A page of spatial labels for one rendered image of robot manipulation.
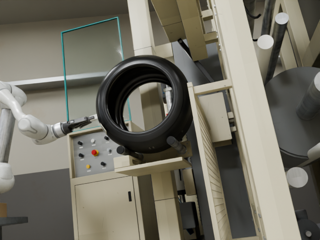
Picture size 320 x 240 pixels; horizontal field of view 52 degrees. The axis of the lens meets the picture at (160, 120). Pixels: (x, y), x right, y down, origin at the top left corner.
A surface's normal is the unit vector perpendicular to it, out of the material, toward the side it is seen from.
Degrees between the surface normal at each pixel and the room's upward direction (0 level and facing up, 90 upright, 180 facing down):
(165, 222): 90
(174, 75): 86
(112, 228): 90
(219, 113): 90
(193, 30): 162
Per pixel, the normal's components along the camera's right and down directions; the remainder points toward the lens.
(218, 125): -0.23, -0.23
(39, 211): 0.07, -0.28
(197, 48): 0.07, 0.84
